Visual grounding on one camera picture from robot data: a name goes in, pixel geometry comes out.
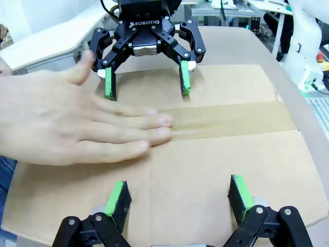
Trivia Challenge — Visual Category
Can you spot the white side table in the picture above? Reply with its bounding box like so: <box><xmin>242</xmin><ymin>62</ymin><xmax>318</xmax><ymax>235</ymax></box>
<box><xmin>0</xmin><ymin>7</ymin><xmax>119</xmax><ymax>75</ymax></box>

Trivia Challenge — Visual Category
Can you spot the aluminium frame rack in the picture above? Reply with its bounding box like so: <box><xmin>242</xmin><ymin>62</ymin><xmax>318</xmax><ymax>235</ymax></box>
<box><xmin>191</xmin><ymin>0</ymin><xmax>248</xmax><ymax>26</ymax></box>

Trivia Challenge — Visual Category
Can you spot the brown cardboard box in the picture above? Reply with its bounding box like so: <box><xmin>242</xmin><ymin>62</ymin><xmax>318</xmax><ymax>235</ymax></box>
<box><xmin>0</xmin><ymin>64</ymin><xmax>329</xmax><ymax>245</ymax></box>

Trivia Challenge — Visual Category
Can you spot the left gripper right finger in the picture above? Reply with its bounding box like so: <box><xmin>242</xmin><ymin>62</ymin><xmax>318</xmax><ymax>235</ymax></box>
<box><xmin>223</xmin><ymin>174</ymin><xmax>314</xmax><ymax>247</ymax></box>

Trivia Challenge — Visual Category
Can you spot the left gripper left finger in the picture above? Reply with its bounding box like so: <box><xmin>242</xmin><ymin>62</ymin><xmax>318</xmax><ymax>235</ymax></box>
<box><xmin>52</xmin><ymin>180</ymin><xmax>132</xmax><ymax>247</ymax></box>

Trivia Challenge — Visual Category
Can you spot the person in dark top, jeans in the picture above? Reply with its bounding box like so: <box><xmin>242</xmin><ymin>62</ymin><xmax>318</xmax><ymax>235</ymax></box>
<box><xmin>0</xmin><ymin>155</ymin><xmax>17</xmax><ymax>196</ymax></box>

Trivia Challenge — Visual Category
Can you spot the small black device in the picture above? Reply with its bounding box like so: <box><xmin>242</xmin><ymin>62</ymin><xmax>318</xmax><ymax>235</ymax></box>
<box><xmin>250</xmin><ymin>16</ymin><xmax>261</xmax><ymax>33</ymax></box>

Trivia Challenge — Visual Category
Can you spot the brown packing tape strip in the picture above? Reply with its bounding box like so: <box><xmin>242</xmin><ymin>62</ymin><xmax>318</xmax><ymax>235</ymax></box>
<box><xmin>156</xmin><ymin>100</ymin><xmax>304</xmax><ymax>142</ymax></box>

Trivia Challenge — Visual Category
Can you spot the white desk with legs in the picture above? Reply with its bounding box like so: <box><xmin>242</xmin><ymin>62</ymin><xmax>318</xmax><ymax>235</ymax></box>
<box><xmin>246</xmin><ymin>0</ymin><xmax>294</xmax><ymax>60</ymax></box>

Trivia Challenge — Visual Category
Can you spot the person's right hand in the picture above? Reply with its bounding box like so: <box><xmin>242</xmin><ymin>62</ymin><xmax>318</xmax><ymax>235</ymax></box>
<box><xmin>0</xmin><ymin>50</ymin><xmax>174</xmax><ymax>167</ymax></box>

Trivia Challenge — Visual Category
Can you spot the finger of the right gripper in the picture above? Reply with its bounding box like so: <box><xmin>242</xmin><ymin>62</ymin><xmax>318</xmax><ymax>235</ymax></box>
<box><xmin>88</xmin><ymin>27</ymin><xmax>139</xmax><ymax>101</ymax></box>
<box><xmin>150</xmin><ymin>20</ymin><xmax>206</xmax><ymax>96</ymax></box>

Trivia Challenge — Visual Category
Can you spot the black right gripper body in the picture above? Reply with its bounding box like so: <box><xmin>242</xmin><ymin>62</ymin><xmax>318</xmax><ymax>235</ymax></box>
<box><xmin>114</xmin><ymin>0</ymin><xmax>175</xmax><ymax>56</ymax></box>

